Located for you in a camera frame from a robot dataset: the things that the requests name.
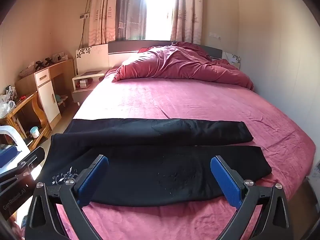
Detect white nightstand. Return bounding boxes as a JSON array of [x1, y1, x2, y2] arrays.
[[72, 70, 105, 103]]

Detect clear plastic bag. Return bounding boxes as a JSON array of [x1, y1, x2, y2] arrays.
[[0, 100, 16, 118]]

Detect grey patterned curtain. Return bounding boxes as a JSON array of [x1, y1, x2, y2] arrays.
[[116, 0, 147, 42]]

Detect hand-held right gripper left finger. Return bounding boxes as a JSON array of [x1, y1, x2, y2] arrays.
[[24, 155, 109, 240]]

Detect black pants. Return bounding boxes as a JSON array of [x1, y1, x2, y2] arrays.
[[37, 118, 272, 207]]

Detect headboard with flower-print panels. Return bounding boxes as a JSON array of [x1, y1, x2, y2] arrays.
[[75, 41, 242, 71]]

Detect window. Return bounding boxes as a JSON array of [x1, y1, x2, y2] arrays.
[[143, 0, 175, 41]]

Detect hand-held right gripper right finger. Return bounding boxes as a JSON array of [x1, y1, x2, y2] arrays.
[[210, 155, 294, 240]]

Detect hanging cable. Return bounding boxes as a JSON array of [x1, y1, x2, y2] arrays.
[[79, 0, 95, 48]]

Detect red duvet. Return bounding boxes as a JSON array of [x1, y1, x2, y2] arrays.
[[112, 42, 254, 90]]

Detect blue box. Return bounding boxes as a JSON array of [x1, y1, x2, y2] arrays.
[[0, 146, 18, 168]]

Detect wooden desk with white cabinet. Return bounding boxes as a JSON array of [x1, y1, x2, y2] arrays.
[[15, 59, 76, 130]]

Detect white plastic chair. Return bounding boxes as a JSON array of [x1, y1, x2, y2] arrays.
[[0, 126, 31, 157]]

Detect pink patterned curtain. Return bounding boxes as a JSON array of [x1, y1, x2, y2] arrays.
[[171, 0, 203, 44], [89, 0, 118, 46]]

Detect wooden side table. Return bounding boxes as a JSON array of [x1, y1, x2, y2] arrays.
[[0, 91, 52, 148]]

